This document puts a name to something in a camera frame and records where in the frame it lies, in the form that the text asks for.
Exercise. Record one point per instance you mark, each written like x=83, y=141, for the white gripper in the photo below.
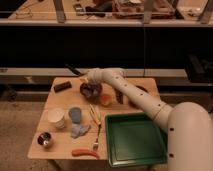
x=94, y=75

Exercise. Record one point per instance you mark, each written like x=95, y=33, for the purple bowl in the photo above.
x=91, y=92

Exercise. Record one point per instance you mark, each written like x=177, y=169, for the black dish brush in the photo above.
x=75, y=71

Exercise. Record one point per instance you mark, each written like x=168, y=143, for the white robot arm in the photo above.
x=188, y=125

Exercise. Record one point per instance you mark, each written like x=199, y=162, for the orange round fruit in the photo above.
x=105, y=99

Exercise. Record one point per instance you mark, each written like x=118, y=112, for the dark brown grape bunch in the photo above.
x=119, y=96

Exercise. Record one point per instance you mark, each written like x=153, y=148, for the blue cup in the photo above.
x=75, y=115

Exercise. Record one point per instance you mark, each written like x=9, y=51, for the wooden table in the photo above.
x=63, y=143

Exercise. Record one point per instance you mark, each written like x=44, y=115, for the white paper cup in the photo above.
x=56, y=117

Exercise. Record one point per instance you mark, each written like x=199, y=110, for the light blue crumpled cloth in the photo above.
x=78, y=130

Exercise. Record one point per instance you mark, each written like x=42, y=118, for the metal fork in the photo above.
x=96, y=143

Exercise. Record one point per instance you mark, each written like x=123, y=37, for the green plastic tray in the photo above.
x=134, y=140

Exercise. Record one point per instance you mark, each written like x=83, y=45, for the small metal cup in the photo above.
x=45, y=139

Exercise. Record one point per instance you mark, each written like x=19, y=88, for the yellow handled tool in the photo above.
x=95, y=115

